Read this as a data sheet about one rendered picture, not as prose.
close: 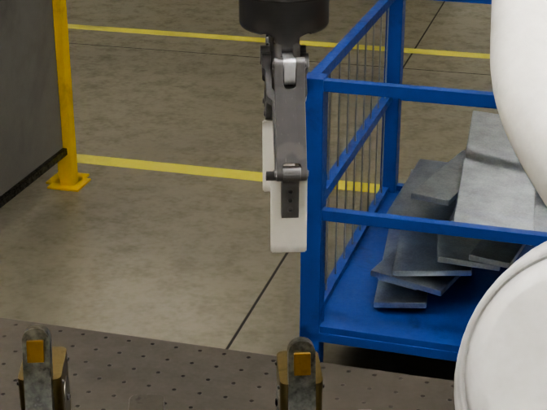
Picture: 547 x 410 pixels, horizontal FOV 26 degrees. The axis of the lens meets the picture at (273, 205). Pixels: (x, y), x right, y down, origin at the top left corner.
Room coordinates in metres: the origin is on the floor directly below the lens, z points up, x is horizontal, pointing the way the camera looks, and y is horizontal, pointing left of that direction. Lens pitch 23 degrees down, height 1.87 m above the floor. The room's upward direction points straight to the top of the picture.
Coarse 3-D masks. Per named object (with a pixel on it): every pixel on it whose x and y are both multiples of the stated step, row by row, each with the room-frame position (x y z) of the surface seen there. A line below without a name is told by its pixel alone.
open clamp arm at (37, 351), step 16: (32, 336) 1.37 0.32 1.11; (48, 336) 1.37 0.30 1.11; (32, 352) 1.36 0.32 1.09; (48, 352) 1.37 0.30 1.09; (32, 368) 1.36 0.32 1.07; (48, 368) 1.36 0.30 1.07; (32, 384) 1.36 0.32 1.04; (48, 384) 1.36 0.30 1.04; (32, 400) 1.35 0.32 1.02; (48, 400) 1.35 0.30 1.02
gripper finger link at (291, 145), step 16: (272, 64) 0.91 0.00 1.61; (304, 64) 0.91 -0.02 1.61; (304, 80) 0.90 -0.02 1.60; (288, 96) 0.90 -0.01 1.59; (304, 96) 0.90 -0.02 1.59; (288, 112) 0.89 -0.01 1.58; (304, 112) 0.90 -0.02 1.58; (288, 128) 0.89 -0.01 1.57; (304, 128) 0.89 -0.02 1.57; (288, 144) 0.88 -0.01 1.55; (304, 144) 0.88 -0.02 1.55; (288, 160) 0.88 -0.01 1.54; (304, 160) 0.88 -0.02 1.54; (288, 176) 0.87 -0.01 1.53; (304, 176) 0.87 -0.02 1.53
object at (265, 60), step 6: (264, 54) 0.96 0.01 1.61; (270, 54) 0.96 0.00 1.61; (300, 54) 0.96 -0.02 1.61; (306, 54) 0.96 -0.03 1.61; (264, 60) 0.95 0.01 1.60; (270, 60) 0.95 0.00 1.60; (306, 60) 0.95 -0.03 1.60; (264, 66) 0.95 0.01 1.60; (270, 66) 0.95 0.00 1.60; (264, 72) 0.95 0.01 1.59; (270, 72) 0.95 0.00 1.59; (306, 72) 0.95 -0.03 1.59; (270, 78) 0.94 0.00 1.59; (306, 78) 0.94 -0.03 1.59; (270, 84) 0.94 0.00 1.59; (306, 84) 0.94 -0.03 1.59; (270, 90) 0.94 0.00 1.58; (306, 90) 0.94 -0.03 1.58; (270, 96) 0.93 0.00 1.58; (306, 96) 0.93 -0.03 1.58; (270, 102) 0.94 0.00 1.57; (270, 174) 0.89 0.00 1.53; (270, 180) 0.89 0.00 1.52; (276, 180) 0.89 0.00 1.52
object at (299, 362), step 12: (288, 348) 1.37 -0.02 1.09; (300, 348) 1.36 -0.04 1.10; (312, 348) 1.36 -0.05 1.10; (288, 360) 1.36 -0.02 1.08; (300, 360) 1.35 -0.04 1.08; (312, 360) 1.36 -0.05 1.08; (288, 372) 1.35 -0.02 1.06; (300, 372) 1.35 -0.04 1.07; (312, 372) 1.36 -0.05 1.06; (288, 384) 1.35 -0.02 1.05; (300, 384) 1.35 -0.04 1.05; (312, 384) 1.35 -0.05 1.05; (288, 396) 1.35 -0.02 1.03; (300, 396) 1.35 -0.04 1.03; (312, 396) 1.35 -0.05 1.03; (288, 408) 1.35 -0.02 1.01; (300, 408) 1.35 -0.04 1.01; (312, 408) 1.35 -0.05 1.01
